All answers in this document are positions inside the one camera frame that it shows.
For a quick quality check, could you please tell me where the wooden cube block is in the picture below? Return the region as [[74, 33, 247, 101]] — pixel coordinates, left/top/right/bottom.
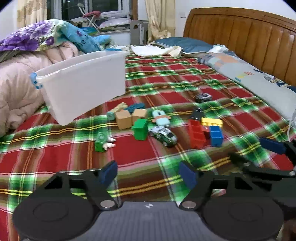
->
[[115, 110, 132, 130], [131, 108, 148, 124]]

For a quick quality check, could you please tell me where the folding chair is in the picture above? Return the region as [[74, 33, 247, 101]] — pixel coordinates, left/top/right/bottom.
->
[[77, 3, 102, 29]]

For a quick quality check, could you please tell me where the plaid bed sheet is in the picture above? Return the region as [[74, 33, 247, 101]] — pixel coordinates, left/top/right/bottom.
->
[[0, 52, 296, 241]]

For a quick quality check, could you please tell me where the large green building block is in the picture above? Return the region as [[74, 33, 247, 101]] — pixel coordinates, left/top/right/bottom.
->
[[132, 118, 148, 141]]

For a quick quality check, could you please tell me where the blue pillow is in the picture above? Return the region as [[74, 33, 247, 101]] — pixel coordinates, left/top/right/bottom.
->
[[154, 37, 214, 56]]

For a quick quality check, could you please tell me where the white and green toy car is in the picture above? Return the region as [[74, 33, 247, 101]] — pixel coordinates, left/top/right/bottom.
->
[[147, 126, 178, 147]]

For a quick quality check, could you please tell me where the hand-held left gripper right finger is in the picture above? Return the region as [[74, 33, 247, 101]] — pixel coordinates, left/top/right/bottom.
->
[[179, 161, 255, 210]]

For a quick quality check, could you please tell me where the yellow building block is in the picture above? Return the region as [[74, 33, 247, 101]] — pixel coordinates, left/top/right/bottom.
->
[[201, 117, 223, 128]]

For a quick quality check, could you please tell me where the black building block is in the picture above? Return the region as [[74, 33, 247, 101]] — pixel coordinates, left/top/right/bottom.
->
[[191, 108, 204, 121]]

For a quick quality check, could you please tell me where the pink quilt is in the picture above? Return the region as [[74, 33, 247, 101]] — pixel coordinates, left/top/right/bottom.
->
[[0, 43, 79, 137]]

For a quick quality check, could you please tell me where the long printed pillow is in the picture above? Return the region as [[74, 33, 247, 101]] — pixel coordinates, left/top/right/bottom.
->
[[198, 44, 296, 128]]

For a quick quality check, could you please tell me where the dark toy car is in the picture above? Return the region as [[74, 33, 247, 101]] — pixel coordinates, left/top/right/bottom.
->
[[195, 93, 213, 103]]

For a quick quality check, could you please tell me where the dark teal toy gun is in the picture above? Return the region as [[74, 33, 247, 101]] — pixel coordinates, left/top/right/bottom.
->
[[124, 103, 146, 114]]

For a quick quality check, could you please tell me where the small green printed block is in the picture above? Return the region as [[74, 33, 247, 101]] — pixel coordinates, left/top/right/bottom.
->
[[94, 132, 109, 153]]

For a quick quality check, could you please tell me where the wooden headboard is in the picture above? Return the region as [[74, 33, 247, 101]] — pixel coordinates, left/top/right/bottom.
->
[[183, 8, 296, 86]]

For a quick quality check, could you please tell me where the beige patterned curtain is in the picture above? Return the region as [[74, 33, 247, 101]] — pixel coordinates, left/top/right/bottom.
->
[[17, 0, 48, 26], [144, 0, 176, 43]]

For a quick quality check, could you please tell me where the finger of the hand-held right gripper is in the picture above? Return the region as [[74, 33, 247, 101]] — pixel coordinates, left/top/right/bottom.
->
[[260, 137, 296, 164], [228, 152, 296, 204]]

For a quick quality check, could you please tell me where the light teal plush toy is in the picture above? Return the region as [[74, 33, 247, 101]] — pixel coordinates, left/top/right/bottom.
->
[[151, 110, 172, 128]]

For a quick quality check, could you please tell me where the purple floral quilt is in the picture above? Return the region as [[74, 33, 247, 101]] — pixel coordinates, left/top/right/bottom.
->
[[0, 20, 70, 63]]

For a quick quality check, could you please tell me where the window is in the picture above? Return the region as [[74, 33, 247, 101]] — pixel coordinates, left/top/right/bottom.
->
[[46, 0, 130, 22]]

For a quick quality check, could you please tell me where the blue building block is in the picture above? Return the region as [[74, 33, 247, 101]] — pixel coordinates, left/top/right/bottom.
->
[[209, 126, 224, 147]]

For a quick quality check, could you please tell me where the beige and teal toy cylinder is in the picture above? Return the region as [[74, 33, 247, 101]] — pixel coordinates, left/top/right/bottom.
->
[[107, 103, 128, 121]]

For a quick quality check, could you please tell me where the large red building block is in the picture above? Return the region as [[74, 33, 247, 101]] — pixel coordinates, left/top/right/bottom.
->
[[188, 119, 207, 149]]

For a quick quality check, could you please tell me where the white cloth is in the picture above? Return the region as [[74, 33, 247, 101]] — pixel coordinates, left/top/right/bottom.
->
[[131, 44, 183, 57]]

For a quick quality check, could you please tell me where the light pillow on windowsill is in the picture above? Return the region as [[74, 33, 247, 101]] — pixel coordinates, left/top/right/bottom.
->
[[99, 18, 132, 29]]

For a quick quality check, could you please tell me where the white plastic container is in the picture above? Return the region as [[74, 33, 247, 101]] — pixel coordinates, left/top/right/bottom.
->
[[30, 50, 129, 126]]

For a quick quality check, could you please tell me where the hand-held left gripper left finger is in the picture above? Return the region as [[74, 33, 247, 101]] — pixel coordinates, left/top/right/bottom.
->
[[43, 161, 118, 210]]

